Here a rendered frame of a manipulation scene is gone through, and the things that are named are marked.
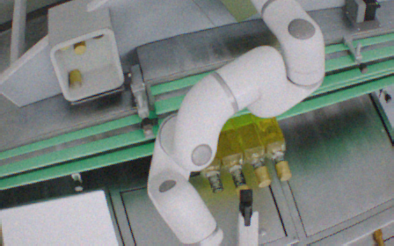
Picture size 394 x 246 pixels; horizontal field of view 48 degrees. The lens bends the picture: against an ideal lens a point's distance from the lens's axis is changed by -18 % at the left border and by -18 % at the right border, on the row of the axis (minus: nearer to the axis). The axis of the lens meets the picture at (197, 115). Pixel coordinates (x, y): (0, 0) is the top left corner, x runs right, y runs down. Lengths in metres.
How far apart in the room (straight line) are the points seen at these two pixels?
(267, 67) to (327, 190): 0.63
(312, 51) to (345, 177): 0.63
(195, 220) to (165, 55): 0.52
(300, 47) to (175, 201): 0.37
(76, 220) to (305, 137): 0.74
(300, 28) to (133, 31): 0.52
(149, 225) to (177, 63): 0.44
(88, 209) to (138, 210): 0.15
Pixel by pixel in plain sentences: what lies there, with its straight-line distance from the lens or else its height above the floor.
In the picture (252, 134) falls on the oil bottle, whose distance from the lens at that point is 1.35.
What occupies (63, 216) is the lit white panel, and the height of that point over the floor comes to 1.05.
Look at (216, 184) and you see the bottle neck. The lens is 1.30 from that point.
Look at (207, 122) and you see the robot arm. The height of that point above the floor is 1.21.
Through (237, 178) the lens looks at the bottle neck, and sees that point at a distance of 1.31.
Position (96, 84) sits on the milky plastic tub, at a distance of 1.37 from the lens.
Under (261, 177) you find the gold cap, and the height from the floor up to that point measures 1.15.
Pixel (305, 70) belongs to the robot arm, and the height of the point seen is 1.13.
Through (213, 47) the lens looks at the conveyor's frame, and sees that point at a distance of 1.36.
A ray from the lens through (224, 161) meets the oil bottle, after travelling 1.32.
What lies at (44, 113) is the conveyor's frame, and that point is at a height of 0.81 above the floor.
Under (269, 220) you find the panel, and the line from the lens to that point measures 1.41.
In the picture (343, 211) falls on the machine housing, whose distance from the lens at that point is 1.48.
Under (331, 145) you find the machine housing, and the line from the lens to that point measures 1.58.
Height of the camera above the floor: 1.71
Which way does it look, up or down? 34 degrees down
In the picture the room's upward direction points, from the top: 161 degrees clockwise
